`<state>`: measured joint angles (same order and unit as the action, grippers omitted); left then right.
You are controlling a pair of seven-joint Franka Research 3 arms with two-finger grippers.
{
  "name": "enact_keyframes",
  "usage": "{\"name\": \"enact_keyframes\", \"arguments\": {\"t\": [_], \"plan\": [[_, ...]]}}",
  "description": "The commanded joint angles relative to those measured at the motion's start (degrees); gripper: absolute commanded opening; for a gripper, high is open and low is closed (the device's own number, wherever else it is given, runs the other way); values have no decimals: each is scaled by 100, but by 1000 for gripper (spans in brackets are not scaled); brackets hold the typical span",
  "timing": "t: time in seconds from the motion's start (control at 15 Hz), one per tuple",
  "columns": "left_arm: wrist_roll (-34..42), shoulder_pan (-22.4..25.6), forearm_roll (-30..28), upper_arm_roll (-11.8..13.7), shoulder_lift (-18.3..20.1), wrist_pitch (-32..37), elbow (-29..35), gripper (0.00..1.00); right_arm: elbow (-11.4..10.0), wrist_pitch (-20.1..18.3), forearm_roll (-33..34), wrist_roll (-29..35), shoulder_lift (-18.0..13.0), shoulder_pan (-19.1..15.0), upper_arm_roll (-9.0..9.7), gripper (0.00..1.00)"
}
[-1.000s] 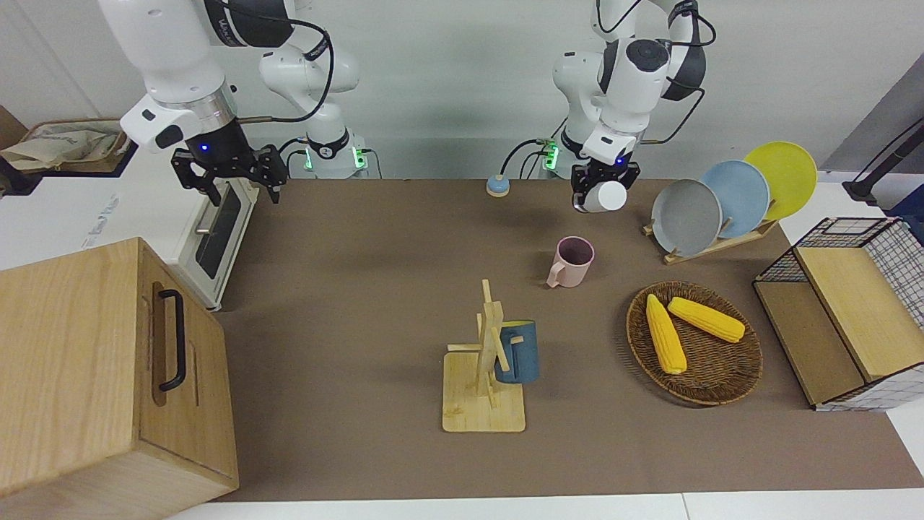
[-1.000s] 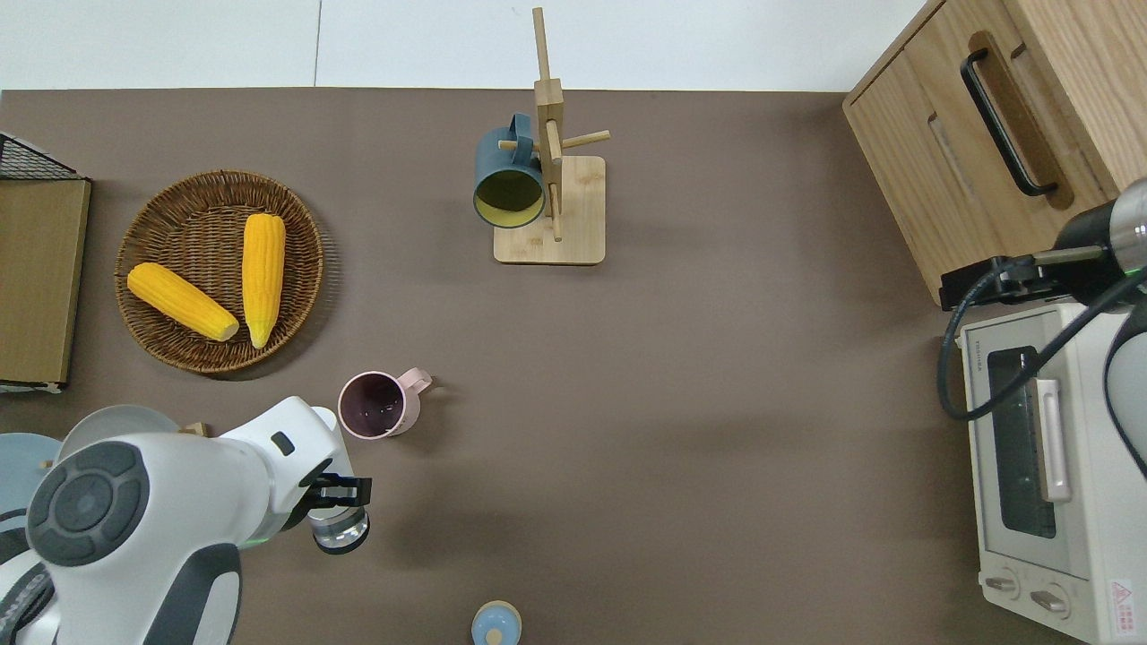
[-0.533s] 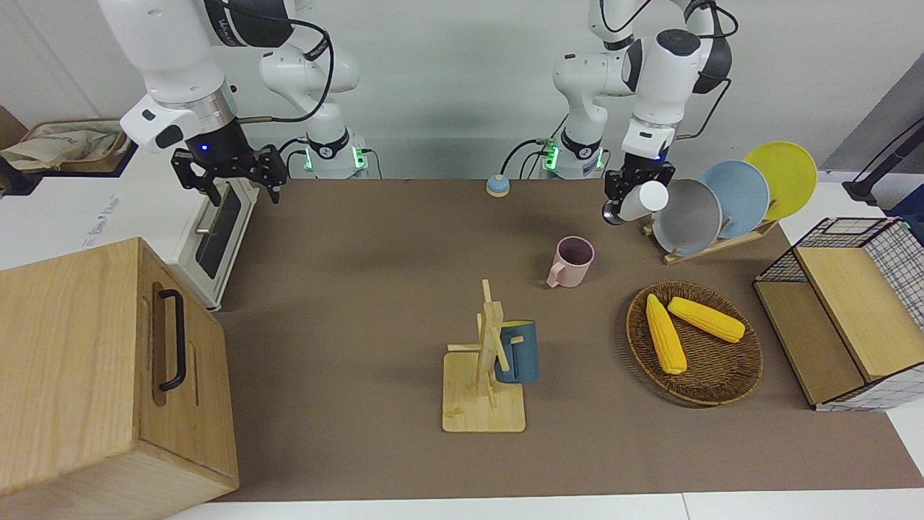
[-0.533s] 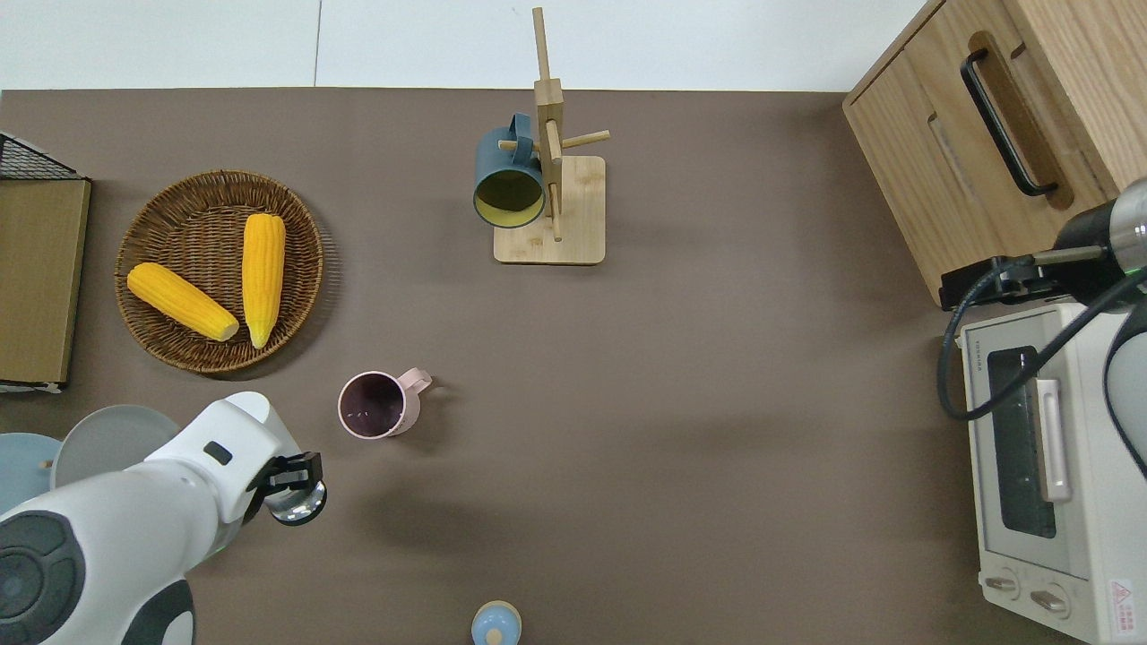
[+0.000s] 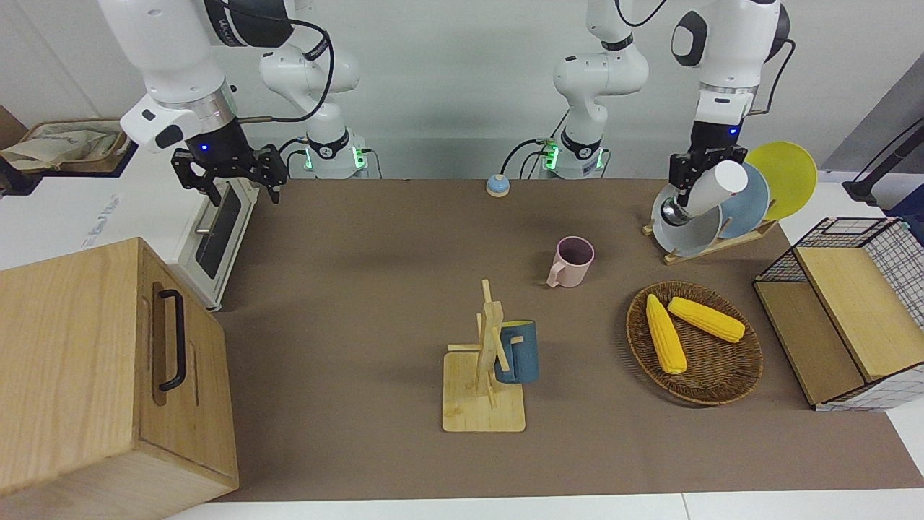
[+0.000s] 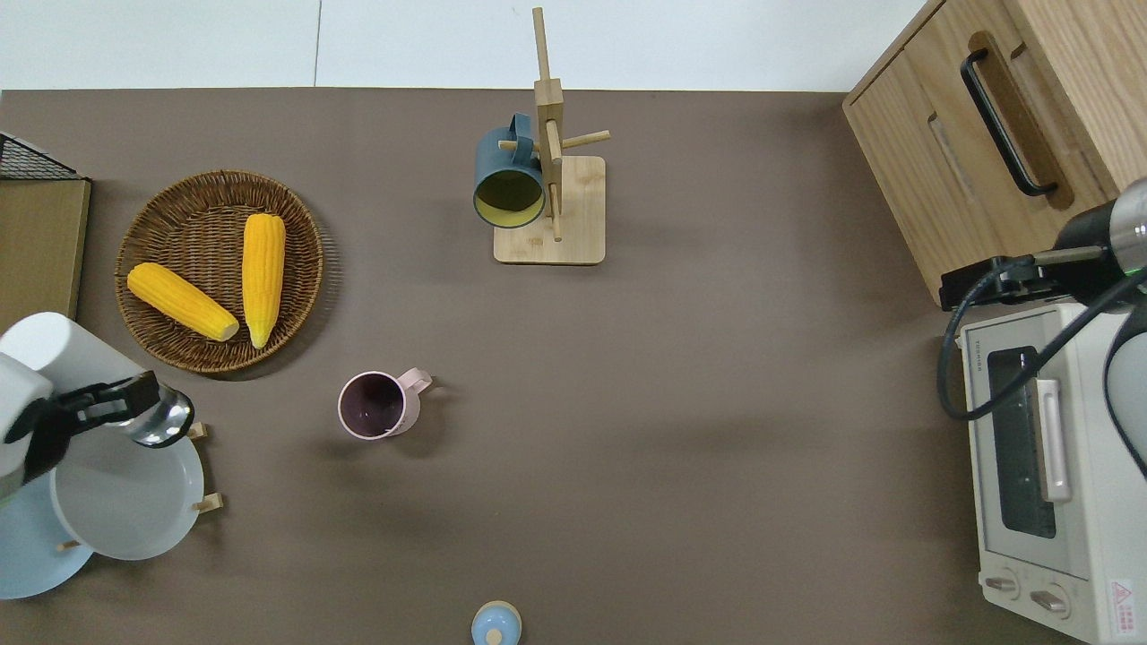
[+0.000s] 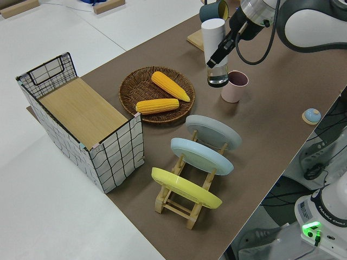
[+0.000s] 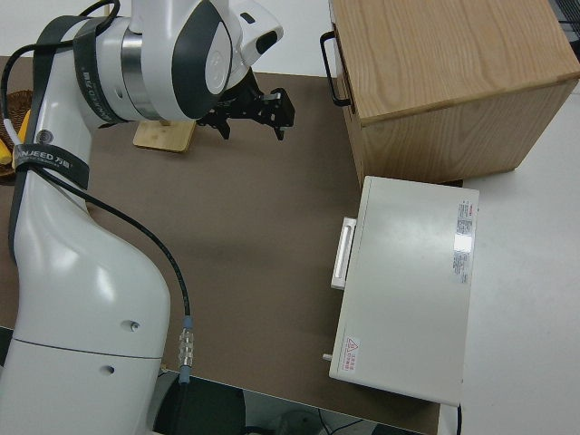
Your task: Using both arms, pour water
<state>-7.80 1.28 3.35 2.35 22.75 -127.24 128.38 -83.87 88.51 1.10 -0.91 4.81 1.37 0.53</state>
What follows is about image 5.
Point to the yellow corn cob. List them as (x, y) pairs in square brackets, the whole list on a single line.
[(707, 319), (665, 336)]

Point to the brown table mat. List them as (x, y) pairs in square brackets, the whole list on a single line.
[(397, 238)]

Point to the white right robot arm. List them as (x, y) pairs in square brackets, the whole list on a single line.
[(173, 50)]

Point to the light wooden cabinet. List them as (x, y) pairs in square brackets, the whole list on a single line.
[(79, 375)]

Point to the light blue plate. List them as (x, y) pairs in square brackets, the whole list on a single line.
[(754, 202)]

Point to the small blue bell wooden base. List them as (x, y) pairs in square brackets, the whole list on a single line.
[(497, 186)]

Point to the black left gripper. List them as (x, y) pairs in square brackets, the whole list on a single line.
[(711, 141)]

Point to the white toaster oven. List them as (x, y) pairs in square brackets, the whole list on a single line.
[(216, 245)]

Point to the grey plate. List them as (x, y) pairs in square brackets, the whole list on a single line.
[(686, 238)]

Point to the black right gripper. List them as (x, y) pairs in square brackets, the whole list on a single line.
[(220, 152)]

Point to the yellow plate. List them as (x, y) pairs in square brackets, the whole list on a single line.
[(790, 173)]

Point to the brown wooden tray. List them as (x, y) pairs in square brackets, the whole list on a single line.
[(119, 162)]

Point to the wooden plate rack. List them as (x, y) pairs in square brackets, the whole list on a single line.
[(715, 247)]

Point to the dark blue mug yellow inside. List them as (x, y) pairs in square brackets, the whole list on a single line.
[(521, 357)]

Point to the pink mug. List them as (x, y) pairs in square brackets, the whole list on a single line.
[(570, 271)]

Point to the brown wicker basket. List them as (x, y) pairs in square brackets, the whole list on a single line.
[(722, 368)]

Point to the wooden mug rack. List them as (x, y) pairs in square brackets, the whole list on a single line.
[(484, 408)]

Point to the black stand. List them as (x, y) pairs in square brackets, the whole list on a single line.
[(866, 184)]

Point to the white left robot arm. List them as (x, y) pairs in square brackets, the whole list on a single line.
[(599, 79)]

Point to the beige cloth bag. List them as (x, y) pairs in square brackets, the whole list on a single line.
[(65, 144)]

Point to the white water bottle glass base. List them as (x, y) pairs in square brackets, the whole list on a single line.
[(711, 193)]

